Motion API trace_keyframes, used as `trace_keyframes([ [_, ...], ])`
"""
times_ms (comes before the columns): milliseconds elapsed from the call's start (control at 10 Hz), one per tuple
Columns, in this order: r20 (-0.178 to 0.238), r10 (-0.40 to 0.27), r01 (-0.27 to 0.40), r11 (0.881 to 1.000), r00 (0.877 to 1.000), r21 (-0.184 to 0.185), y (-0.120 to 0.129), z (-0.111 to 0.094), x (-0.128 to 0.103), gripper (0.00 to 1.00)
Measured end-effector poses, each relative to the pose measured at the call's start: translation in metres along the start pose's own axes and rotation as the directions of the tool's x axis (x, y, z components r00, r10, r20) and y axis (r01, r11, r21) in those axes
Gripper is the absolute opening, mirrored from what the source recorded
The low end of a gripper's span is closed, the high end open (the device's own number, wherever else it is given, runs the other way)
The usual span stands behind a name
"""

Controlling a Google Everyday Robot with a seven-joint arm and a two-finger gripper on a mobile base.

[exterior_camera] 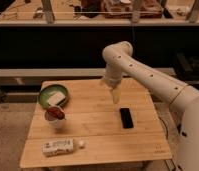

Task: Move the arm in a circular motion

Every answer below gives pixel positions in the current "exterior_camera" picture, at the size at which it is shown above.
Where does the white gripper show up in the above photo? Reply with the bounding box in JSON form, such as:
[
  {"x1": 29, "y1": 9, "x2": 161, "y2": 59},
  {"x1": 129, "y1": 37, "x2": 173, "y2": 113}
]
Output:
[{"x1": 100, "y1": 76, "x2": 122, "y2": 104}]

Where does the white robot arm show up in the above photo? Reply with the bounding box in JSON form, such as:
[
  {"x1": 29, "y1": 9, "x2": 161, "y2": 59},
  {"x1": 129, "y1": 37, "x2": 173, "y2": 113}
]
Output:
[{"x1": 102, "y1": 41, "x2": 199, "y2": 171}]

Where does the black smartphone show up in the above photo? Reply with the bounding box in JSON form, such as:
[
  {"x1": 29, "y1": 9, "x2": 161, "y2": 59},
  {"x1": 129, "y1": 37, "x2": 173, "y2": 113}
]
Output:
[{"x1": 120, "y1": 108, "x2": 134, "y2": 129}]

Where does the white block in bowl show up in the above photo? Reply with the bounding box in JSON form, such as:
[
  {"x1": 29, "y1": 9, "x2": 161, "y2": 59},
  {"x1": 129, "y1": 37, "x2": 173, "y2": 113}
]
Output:
[{"x1": 47, "y1": 92, "x2": 66, "y2": 106}]

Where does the red object in cup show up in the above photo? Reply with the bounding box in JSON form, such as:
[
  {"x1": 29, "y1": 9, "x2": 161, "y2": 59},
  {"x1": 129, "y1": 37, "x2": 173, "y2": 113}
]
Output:
[{"x1": 47, "y1": 107, "x2": 65, "y2": 120}]

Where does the white cup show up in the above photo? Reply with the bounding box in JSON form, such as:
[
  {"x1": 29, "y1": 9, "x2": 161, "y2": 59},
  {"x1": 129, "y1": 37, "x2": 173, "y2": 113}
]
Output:
[{"x1": 44, "y1": 108, "x2": 65, "y2": 129}]

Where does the green bowl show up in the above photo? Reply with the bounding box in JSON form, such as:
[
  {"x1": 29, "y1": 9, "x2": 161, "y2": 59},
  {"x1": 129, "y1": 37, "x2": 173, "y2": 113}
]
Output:
[{"x1": 37, "y1": 84, "x2": 70, "y2": 109}]

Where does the white plastic bottle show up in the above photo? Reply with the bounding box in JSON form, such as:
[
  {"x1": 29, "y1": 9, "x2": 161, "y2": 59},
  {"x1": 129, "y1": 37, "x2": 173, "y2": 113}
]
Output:
[{"x1": 41, "y1": 138, "x2": 86, "y2": 158}]

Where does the long grey bench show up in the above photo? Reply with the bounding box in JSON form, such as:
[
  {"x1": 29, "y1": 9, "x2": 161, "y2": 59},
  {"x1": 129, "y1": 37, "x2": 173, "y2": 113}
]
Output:
[{"x1": 0, "y1": 67, "x2": 177, "y2": 87}]

